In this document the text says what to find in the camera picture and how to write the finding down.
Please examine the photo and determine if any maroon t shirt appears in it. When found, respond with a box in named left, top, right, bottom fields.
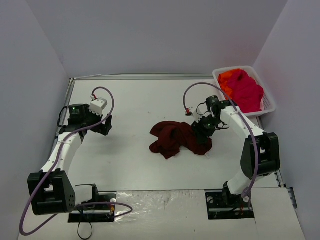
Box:
left=149, top=121, right=212, bottom=159

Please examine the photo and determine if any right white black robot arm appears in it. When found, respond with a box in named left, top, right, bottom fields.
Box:
left=190, top=95, right=281, bottom=207

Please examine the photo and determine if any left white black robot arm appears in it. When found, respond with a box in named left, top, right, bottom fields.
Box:
left=27, top=98, right=112, bottom=216

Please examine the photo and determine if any orange t shirt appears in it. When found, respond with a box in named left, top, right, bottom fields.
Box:
left=218, top=68, right=241, bottom=98

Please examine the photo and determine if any pink t shirt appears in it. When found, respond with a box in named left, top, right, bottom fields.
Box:
left=227, top=69, right=264, bottom=114

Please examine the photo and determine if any white plastic basket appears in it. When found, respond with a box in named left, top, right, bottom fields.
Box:
left=212, top=66, right=276, bottom=117

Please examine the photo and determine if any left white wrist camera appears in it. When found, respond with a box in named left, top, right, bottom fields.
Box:
left=89, top=97, right=108, bottom=117

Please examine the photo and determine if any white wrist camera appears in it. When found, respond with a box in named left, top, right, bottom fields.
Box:
left=185, top=107, right=203, bottom=121
left=89, top=97, right=108, bottom=117

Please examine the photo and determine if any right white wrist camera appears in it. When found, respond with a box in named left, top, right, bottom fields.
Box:
left=185, top=107, right=203, bottom=121

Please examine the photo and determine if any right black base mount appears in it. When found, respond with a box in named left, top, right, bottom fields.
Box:
left=205, top=190, right=255, bottom=220

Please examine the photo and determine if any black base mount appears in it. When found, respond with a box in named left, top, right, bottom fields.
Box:
left=205, top=190, right=255, bottom=220
left=67, top=204, right=115, bottom=224

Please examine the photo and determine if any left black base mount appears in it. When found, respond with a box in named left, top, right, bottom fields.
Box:
left=67, top=204, right=115, bottom=224

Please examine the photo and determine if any thin black cable loop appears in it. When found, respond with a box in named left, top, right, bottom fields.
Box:
left=76, top=221, right=93, bottom=240

